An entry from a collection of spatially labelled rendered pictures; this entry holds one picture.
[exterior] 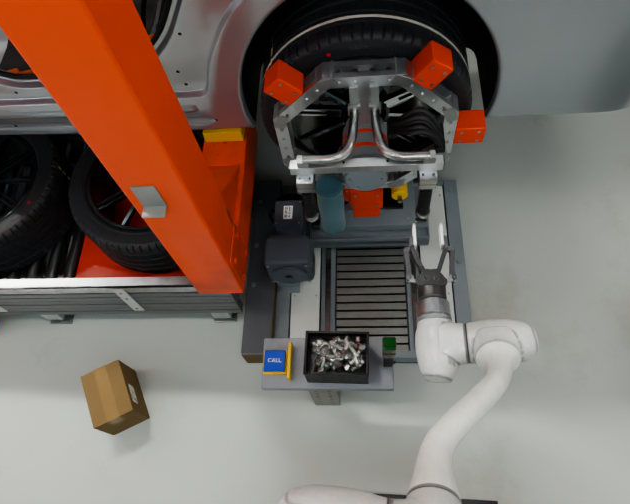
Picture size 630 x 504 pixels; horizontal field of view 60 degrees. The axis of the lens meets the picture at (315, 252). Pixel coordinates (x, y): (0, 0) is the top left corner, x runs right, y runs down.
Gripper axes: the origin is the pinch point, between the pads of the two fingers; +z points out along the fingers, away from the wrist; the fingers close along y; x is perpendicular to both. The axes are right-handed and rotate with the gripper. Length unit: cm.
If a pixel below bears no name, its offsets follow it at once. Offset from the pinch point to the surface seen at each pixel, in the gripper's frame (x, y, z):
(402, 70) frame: 28.9, -6.9, 33.9
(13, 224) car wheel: -33, -152, 26
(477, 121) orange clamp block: 5.5, 16.6, 35.2
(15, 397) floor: -83, -166, -29
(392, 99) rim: 8.0, -8.5, 43.0
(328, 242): -69, -33, 34
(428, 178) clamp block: 12.0, -0.1, 10.9
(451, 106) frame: 15.6, 7.4, 32.6
